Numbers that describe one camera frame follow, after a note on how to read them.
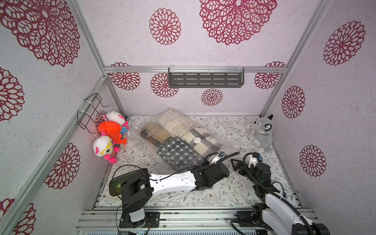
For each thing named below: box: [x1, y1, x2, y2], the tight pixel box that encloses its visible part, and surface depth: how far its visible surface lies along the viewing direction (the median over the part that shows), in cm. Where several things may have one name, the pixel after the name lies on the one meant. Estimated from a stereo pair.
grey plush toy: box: [250, 114, 274, 153], surface depth 97 cm
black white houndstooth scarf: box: [156, 136, 204, 171], surface depth 94 cm
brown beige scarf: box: [140, 121, 172, 148], surface depth 105 cm
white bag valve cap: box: [192, 137, 202, 144], surface depth 100 cm
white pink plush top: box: [103, 110, 130, 131], surface depth 97 cm
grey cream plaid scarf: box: [183, 126, 223, 157], surface depth 100 cm
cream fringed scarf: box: [156, 109, 197, 140], surface depth 108 cm
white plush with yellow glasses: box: [92, 131, 120, 164], surface depth 83 cm
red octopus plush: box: [97, 120, 127, 146], surface depth 91 cm
